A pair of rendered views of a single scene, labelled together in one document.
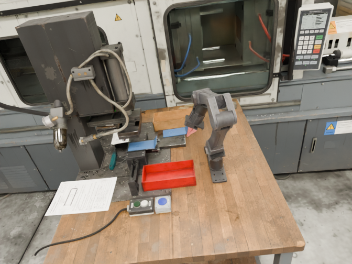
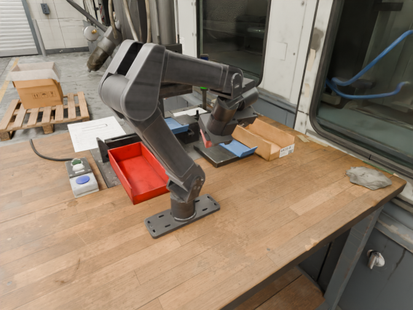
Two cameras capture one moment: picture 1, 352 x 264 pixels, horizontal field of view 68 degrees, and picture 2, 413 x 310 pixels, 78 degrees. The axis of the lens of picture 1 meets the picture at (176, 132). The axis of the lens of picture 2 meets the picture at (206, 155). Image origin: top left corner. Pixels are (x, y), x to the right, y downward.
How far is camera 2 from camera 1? 1.03 m
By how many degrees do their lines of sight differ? 45
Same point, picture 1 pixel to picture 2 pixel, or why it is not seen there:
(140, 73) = (287, 65)
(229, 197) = (114, 254)
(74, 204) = (84, 131)
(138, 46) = (298, 21)
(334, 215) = not seen: outside the picture
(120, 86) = (152, 19)
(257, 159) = (241, 269)
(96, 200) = (91, 141)
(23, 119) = not seen: hidden behind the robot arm
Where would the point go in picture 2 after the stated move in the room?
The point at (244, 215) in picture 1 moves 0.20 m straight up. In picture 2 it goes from (69, 292) to (34, 217)
